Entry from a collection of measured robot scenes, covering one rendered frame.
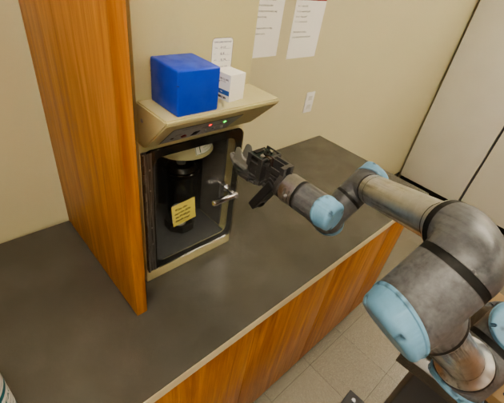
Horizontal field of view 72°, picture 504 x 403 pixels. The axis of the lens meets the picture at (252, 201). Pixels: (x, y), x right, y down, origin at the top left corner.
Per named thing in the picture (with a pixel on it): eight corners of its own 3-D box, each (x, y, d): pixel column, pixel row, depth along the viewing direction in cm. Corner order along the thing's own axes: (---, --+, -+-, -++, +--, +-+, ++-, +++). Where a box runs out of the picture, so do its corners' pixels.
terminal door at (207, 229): (149, 270, 103) (142, 151, 79) (229, 232, 121) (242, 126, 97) (150, 272, 102) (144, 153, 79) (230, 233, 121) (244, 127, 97)
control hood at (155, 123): (138, 144, 77) (134, 101, 72) (245, 118, 97) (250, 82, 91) (165, 168, 71) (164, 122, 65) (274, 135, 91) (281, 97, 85)
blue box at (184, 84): (150, 100, 73) (149, 55, 68) (190, 93, 79) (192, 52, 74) (177, 117, 68) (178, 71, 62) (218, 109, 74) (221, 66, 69)
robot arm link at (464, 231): (532, 203, 44) (358, 151, 90) (466, 261, 45) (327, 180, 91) (568, 260, 47) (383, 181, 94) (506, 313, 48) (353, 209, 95)
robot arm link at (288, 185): (305, 201, 89) (284, 212, 84) (292, 192, 91) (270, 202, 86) (312, 177, 84) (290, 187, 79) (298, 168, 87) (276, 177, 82)
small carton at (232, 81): (212, 95, 80) (214, 69, 77) (227, 91, 83) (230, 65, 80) (228, 102, 78) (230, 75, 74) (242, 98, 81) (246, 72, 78)
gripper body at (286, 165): (266, 143, 92) (300, 164, 86) (262, 171, 98) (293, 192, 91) (245, 150, 88) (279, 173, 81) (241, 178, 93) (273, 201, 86)
